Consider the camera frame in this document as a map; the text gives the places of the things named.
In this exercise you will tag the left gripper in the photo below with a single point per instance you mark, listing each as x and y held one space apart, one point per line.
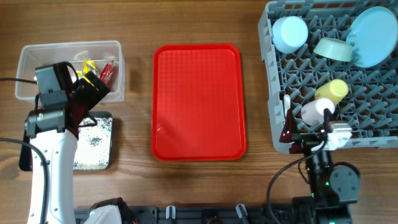
94 96

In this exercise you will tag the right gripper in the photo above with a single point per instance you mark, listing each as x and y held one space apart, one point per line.
306 142

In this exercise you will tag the white upturned cup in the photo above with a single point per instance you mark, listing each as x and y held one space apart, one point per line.
313 112

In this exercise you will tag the red snack wrapper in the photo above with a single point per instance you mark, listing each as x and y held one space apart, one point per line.
107 73

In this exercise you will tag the yellow foil wrapper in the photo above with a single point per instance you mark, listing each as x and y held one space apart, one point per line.
88 66

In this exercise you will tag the white plastic spoon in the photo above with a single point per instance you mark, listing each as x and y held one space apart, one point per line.
286 104

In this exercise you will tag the yellow upturned cup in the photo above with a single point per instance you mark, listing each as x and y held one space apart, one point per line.
334 90

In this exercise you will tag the green bowl with rice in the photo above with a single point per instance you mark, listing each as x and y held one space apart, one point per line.
334 49

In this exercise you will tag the light blue bowl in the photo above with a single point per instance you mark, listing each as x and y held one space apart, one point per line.
289 34

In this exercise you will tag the light blue plate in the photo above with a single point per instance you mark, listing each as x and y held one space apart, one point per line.
373 35

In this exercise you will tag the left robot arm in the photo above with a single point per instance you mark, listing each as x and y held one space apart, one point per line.
52 183

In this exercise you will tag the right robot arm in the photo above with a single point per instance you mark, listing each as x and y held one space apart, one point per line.
334 186

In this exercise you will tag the black waste tray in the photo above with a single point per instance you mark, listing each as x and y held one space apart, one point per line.
94 145

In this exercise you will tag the grey dishwasher rack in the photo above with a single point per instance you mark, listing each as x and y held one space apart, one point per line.
370 107

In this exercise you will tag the clear plastic bin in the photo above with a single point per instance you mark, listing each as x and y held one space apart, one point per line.
101 52

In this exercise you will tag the red serving tray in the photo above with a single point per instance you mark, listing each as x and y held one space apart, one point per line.
197 103

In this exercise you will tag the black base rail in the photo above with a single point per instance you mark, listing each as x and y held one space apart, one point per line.
239 214

